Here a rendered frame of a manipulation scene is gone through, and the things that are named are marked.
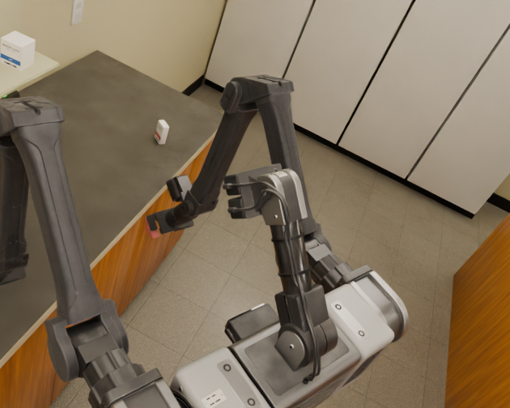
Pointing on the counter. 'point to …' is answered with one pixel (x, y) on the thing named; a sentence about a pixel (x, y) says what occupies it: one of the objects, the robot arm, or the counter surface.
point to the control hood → (14, 80)
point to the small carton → (17, 50)
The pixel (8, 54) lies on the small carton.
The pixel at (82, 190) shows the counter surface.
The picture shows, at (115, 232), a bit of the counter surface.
